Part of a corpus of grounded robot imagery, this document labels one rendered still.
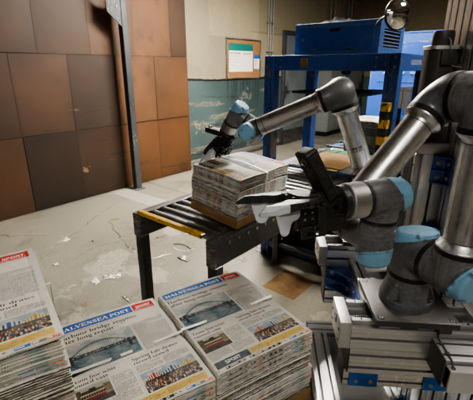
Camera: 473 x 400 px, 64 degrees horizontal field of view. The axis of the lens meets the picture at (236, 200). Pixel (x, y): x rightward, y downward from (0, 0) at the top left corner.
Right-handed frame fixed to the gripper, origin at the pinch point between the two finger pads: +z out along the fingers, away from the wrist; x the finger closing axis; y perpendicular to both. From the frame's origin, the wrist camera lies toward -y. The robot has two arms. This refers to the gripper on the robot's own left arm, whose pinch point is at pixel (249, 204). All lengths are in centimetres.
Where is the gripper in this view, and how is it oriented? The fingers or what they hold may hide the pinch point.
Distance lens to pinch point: 68.4
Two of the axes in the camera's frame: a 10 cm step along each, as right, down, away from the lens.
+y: 0.5, 9.8, 2.1
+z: -9.3, 1.2, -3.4
